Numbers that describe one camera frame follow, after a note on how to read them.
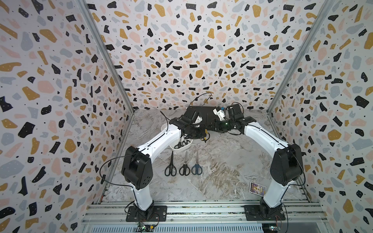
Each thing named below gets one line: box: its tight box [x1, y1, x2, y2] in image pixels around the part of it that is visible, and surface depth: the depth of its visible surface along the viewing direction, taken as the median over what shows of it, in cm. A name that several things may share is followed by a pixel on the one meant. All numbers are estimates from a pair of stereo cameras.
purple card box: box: [249, 181, 267, 197], surface depth 83 cm
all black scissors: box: [164, 150, 178, 177], surface depth 91 cm
